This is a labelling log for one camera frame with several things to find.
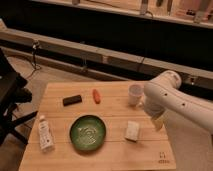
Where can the white sponge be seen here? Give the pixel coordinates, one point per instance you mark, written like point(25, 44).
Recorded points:
point(132, 131)

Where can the orange carrot toy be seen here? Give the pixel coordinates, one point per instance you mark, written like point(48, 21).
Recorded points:
point(96, 96)

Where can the white paper cup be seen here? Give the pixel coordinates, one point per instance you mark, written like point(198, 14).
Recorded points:
point(135, 93)

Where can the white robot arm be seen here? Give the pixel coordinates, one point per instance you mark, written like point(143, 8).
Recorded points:
point(163, 92)

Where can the black chair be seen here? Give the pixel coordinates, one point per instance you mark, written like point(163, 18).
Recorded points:
point(12, 92)

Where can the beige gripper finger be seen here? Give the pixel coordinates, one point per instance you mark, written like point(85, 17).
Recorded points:
point(158, 123)

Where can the white tube bottle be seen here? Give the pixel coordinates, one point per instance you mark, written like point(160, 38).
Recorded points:
point(45, 136)

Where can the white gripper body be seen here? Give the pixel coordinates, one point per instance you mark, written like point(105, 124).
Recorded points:
point(153, 109)

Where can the grey rail beam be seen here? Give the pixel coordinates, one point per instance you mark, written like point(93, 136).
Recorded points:
point(193, 76)

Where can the black rectangular block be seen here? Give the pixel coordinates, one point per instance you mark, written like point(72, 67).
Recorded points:
point(72, 100)

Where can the green ceramic bowl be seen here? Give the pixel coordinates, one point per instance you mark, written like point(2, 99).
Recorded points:
point(87, 133)

